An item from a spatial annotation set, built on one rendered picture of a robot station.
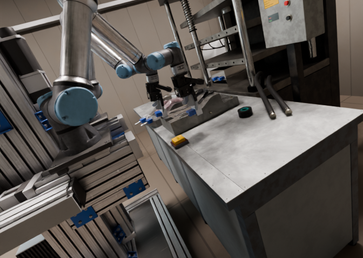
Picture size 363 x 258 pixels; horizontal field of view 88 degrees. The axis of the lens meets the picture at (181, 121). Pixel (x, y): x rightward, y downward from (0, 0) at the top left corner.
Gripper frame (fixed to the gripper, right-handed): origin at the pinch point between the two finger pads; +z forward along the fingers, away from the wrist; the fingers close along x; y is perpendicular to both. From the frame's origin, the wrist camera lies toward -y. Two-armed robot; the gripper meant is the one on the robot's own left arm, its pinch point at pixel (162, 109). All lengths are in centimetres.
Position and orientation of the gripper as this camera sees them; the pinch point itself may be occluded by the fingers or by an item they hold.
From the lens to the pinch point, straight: 128.4
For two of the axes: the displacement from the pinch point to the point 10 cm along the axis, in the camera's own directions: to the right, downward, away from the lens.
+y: -9.0, 2.9, -3.2
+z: 1.4, 9.0, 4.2
